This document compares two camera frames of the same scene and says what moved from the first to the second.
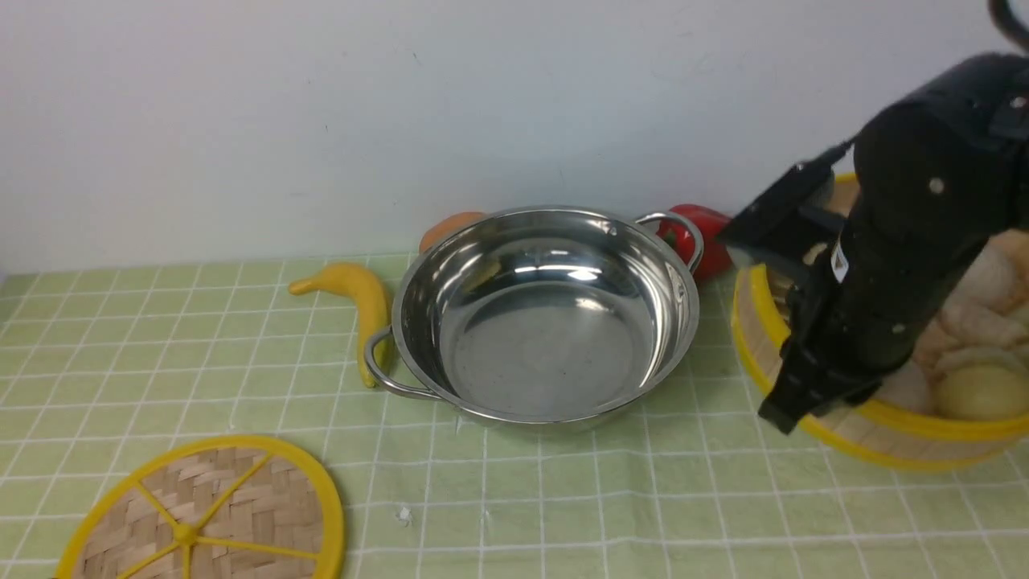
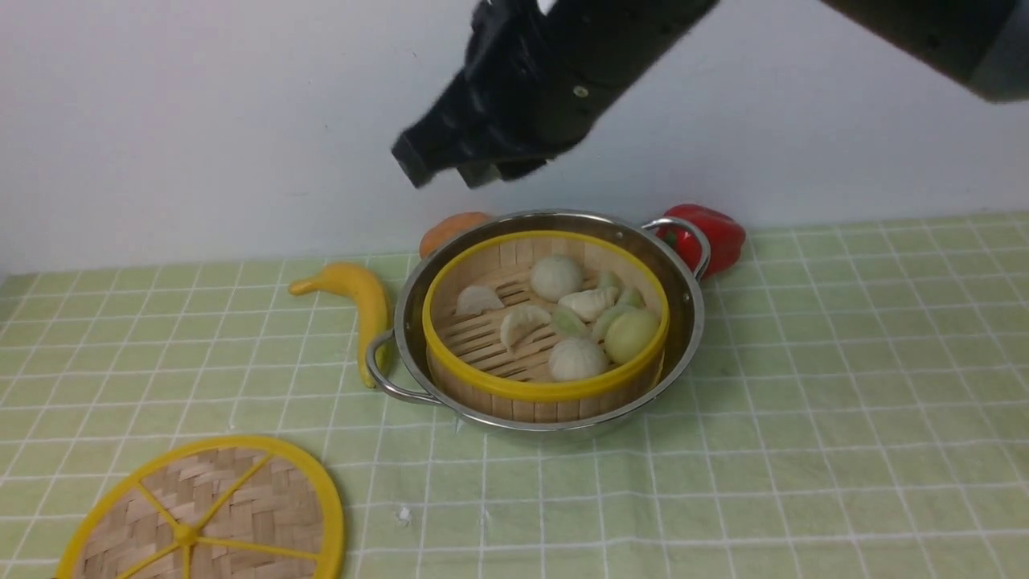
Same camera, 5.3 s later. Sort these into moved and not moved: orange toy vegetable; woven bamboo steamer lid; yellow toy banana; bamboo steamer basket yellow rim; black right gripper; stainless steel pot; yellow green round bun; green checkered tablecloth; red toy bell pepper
Moved: yellow green round bun; black right gripper; bamboo steamer basket yellow rim
Not moved: orange toy vegetable; yellow toy banana; woven bamboo steamer lid; red toy bell pepper; stainless steel pot; green checkered tablecloth
